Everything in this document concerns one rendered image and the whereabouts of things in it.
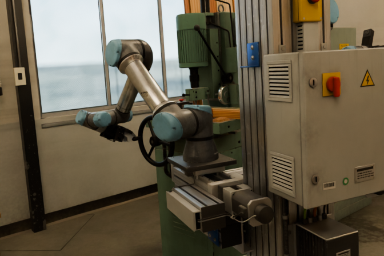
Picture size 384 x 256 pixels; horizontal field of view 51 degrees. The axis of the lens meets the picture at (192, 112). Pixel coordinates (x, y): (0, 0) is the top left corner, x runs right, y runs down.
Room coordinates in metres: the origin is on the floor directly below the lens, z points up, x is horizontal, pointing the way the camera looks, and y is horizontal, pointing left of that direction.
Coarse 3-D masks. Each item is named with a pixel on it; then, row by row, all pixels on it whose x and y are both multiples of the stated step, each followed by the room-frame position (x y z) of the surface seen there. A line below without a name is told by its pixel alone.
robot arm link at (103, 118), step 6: (90, 114) 1.95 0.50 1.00; (96, 114) 1.91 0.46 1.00; (102, 114) 1.89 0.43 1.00; (108, 114) 1.92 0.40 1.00; (114, 114) 1.97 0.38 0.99; (90, 120) 1.93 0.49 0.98; (96, 120) 1.89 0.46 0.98; (102, 120) 1.89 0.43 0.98; (108, 120) 1.91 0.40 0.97; (114, 120) 1.96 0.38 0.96; (90, 126) 1.96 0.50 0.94; (96, 126) 1.93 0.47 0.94; (102, 126) 1.90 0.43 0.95
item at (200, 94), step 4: (196, 88) 2.42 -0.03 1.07; (200, 88) 2.40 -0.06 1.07; (204, 88) 2.42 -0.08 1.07; (208, 88) 2.45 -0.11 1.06; (188, 92) 2.38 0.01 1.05; (192, 92) 2.36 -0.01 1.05; (196, 92) 2.36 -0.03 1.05; (200, 92) 2.39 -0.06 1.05; (204, 92) 2.42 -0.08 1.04; (188, 96) 2.38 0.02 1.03; (192, 96) 2.36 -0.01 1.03; (196, 96) 2.37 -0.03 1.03; (200, 96) 2.39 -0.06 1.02; (204, 96) 2.42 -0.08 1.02; (188, 100) 2.38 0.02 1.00; (192, 100) 2.36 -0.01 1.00; (196, 100) 2.37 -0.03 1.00
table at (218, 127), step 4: (152, 120) 2.44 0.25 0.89; (232, 120) 2.16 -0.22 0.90; (236, 120) 2.18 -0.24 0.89; (240, 120) 2.21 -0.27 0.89; (216, 124) 2.09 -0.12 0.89; (220, 124) 2.08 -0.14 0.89; (224, 124) 2.10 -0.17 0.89; (228, 124) 2.13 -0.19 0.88; (232, 124) 2.15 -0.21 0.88; (236, 124) 2.18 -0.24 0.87; (240, 124) 2.21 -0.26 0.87; (216, 128) 2.09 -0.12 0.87; (220, 128) 2.08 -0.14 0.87; (224, 128) 2.10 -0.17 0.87; (228, 128) 2.13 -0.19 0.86; (232, 128) 2.15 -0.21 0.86; (236, 128) 2.18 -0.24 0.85; (240, 128) 2.20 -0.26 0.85; (216, 132) 2.09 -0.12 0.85; (220, 132) 2.08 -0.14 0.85; (224, 132) 2.10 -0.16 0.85
